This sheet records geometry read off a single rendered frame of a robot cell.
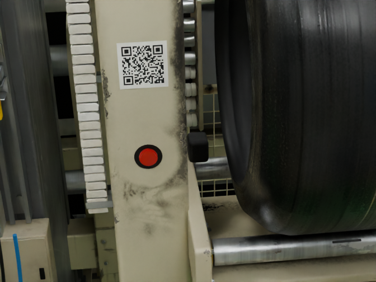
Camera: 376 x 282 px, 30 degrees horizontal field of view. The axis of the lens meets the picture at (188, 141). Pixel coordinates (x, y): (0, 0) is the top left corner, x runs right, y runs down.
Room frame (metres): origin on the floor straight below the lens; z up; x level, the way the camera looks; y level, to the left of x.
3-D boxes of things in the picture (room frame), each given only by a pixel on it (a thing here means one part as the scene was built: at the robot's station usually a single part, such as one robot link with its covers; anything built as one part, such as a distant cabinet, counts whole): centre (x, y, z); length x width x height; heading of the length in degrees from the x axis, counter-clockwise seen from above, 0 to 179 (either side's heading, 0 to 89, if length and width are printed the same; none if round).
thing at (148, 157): (1.00, 0.07, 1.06); 0.03 x 0.02 x 0.03; 95
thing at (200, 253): (1.09, -0.01, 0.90); 0.40 x 0.03 x 0.10; 5
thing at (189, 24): (1.46, 0.07, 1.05); 0.20 x 0.15 x 0.30; 95
